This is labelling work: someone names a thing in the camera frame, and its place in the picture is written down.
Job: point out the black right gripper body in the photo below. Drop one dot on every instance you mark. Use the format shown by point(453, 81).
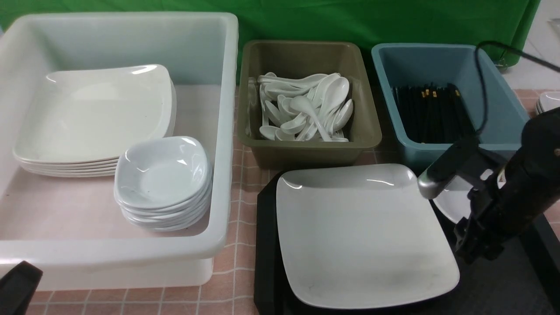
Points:
point(506, 197)

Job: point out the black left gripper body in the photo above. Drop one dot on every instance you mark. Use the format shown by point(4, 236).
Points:
point(17, 288)

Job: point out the small white dish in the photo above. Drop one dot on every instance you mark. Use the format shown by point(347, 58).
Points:
point(453, 201)
point(161, 173)

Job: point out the blue plastic bin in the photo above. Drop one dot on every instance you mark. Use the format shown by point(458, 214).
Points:
point(418, 64)

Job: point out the large white square plate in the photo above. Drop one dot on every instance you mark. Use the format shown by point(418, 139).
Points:
point(361, 238)

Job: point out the white ceramic soup spoon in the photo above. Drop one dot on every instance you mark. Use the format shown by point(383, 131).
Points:
point(302, 104)

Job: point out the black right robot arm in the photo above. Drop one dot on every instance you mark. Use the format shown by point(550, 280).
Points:
point(541, 130)

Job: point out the black serving tray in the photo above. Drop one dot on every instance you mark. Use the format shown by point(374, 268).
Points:
point(524, 280)

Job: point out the white plates at right edge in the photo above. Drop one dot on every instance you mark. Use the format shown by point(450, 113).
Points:
point(547, 101)

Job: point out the bundle of black chopsticks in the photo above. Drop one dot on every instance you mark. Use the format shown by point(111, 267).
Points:
point(432, 114)

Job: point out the green backdrop cloth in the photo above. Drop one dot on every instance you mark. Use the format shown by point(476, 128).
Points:
point(365, 23)

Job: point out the stack of small white dishes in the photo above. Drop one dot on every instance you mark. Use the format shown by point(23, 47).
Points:
point(177, 219)

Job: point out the stack of white square plates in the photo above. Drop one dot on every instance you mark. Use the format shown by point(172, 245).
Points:
point(81, 121)

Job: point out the large white plastic tub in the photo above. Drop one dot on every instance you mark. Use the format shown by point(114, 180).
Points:
point(71, 228)

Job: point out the pile of white soup spoons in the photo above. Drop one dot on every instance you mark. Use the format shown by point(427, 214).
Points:
point(329, 94)

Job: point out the pink checkered tablecloth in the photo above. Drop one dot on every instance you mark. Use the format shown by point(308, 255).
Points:
point(230, 289)

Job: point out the olive green plastic bin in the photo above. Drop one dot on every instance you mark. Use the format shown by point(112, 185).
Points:
point(296, 60)

